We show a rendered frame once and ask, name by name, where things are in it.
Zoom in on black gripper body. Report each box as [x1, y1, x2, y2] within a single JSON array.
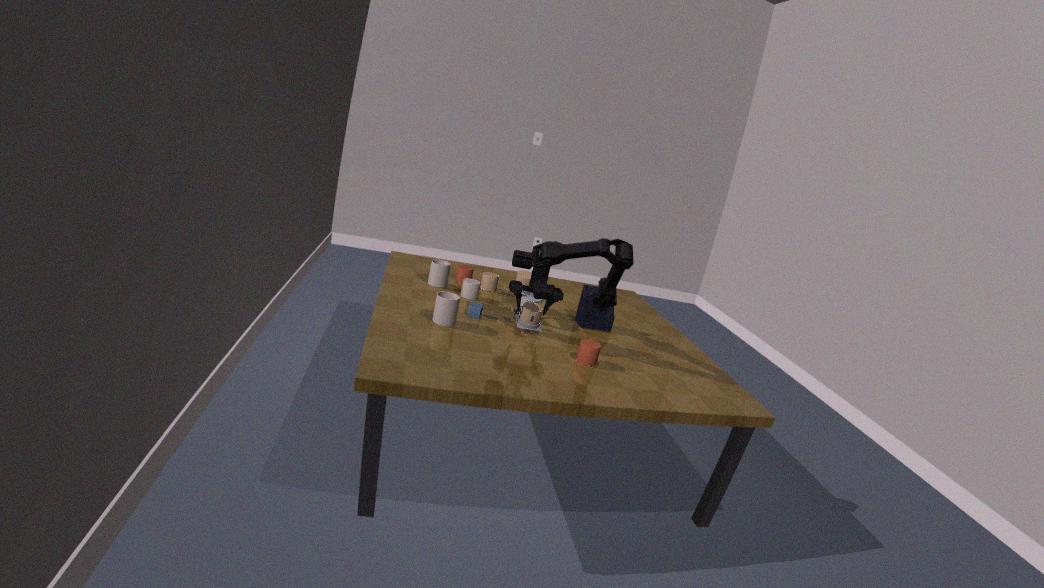
[[509, 271, 564, 301]]

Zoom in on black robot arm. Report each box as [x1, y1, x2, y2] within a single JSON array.
[[512, 239, 633, 311]]

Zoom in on red cylinder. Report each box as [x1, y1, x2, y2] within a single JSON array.
[[455, 265, 474, 284], [576, 339, 601, 366]]

